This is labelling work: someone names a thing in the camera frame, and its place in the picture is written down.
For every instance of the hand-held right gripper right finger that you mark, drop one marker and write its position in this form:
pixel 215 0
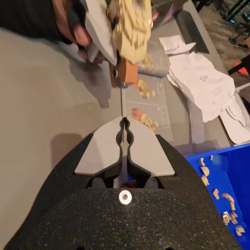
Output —
pixel 152 154

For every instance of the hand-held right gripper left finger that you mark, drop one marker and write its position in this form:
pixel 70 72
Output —
pixel 99 154

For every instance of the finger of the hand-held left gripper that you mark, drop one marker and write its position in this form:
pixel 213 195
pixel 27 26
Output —
pixel 99 27

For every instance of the tan brick model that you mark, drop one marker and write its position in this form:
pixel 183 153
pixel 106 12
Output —
pixel 133 31

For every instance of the blue plastic bin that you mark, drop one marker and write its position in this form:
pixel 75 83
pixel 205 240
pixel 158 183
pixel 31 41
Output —
pixel 222 183

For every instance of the person's left forearm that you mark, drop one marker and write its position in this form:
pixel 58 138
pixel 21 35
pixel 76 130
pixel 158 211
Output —
pixel 27 17

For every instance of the grey desk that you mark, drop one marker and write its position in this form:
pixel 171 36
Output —
pixel 39 101

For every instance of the grey instruction booklet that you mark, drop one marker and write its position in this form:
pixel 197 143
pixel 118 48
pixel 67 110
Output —
pixel 148 101

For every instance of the dark printed kit box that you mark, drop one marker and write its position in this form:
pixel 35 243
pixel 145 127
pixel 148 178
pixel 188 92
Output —
pixel 168 11

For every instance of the flattened white paper bags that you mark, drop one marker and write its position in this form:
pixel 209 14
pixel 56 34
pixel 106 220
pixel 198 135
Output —
pixel 174 43

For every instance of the white dotted paper sheet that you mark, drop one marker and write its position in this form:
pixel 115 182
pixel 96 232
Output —
pixel 203 86

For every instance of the scattered tan bricks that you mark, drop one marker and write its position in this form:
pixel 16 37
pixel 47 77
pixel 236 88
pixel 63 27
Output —
pixel 228 203

